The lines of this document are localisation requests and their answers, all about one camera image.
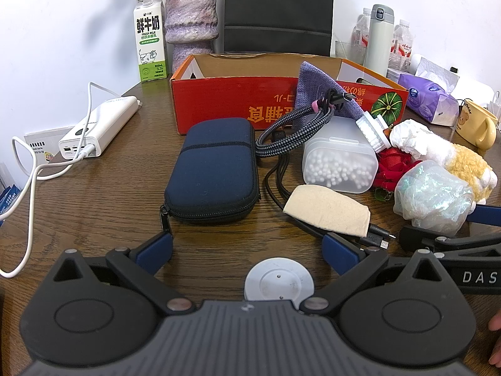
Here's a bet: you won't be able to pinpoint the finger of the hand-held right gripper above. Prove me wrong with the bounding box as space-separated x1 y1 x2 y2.
467 203 501 225
399 225 501 261

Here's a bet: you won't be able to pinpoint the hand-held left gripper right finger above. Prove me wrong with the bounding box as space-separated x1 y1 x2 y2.
299 232 452 316

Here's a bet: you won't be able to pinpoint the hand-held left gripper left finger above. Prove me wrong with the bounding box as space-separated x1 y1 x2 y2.
51 231 197 315

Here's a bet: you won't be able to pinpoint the thin black usb cable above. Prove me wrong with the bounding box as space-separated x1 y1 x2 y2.
263 153 396 249

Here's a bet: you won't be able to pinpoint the iridescent plastic bag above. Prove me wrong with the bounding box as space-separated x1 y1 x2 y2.
393 160 476 233

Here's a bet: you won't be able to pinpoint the beige cloth pouch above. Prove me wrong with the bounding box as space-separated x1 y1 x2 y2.
282 185 372 238

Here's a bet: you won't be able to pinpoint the yellow white plush toy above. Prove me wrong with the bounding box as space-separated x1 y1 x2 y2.
421 133 498 205

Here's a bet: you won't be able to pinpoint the white round charger disc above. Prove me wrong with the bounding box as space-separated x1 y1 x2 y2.
243 257 315 302

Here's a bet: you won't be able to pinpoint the red fabric flower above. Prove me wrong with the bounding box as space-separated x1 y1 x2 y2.
372 147 423 202

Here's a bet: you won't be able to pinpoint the translucent box of cotton swabs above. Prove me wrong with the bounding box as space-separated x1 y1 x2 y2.
301 115 380 193

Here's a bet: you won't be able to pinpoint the navy zip case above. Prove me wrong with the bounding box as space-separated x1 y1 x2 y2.
163 117 262 226

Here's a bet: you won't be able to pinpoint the white tissue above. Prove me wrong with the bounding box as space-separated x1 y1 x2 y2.
389 118 432 160

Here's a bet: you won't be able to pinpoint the white ribbed plastic cap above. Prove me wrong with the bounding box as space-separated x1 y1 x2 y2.
355 110 392 153

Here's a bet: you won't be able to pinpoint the black braided cable bundle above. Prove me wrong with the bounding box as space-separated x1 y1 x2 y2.
254 89 355 157

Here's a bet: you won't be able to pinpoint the orange cardboard box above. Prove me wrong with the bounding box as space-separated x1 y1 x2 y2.
169 53 410 136

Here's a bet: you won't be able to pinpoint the purple cloth pouch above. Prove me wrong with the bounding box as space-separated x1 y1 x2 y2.
293 62 366 124

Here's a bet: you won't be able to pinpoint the person's right hand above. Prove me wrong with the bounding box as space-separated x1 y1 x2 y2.
487 308 501 366

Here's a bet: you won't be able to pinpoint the wooden desk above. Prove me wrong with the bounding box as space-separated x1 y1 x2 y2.
0 82 501 376

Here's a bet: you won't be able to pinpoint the yellow bear mug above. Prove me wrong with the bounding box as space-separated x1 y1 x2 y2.
454 99 498 150

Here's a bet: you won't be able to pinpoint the purple tissue pack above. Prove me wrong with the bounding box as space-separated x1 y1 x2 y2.
398 58 459 124

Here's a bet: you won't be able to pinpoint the white power bank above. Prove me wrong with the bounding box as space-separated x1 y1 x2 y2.
59 95 139 157

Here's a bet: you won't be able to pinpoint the blue packets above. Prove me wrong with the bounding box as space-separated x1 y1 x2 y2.
0 182 20 224

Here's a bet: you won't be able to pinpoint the white printed card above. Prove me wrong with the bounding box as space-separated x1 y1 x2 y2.
23 127 75 165

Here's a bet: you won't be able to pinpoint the white grey thermos bottle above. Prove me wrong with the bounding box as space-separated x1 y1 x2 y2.
364 4 394 79

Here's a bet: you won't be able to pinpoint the green white milk carton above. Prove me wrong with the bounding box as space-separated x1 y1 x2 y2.
133 0 169 84

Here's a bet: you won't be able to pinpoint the purple ceramic vase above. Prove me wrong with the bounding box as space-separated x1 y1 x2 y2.
164 0 218 75

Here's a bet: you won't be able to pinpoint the black paper bag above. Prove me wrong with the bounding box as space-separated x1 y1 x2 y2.
223 0 335 56

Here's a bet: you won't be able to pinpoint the white charging cable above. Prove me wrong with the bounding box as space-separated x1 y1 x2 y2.
0 81 118 279

